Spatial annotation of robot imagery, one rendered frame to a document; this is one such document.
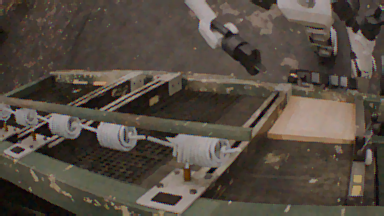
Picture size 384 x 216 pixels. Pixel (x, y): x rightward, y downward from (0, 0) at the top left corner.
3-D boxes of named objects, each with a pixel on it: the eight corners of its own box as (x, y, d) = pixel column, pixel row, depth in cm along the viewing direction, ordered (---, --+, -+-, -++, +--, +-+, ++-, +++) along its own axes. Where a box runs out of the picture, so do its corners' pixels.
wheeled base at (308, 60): (298, 22, 293) (291, -1, 264) (352, 32, 273) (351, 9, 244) (294, 98, 275) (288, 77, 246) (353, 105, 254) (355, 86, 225)
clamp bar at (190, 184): (295, 100, 184) (294, 48, 177) (183, 247, 80) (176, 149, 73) (276, 97, 188) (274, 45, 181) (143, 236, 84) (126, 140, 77)
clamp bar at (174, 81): (185, 89, 205) (184, 38, 198) (26, 188, 101) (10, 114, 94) (165, 87, 209) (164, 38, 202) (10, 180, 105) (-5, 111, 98)
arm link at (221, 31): (228, 59, 162) (210, 45, 169) (249, 45, 164) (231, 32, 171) (221, 39, 153) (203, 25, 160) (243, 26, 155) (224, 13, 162)
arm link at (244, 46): (246, 80, 155) (226, 62, 163) (265, 70, 159) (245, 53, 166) (245, 54, 146) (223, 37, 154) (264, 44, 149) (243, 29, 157)
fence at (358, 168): (362, 108, 168) (363, 100, 167) (359, 208, 85) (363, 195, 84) (354, 107, 170) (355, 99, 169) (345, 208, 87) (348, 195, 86)
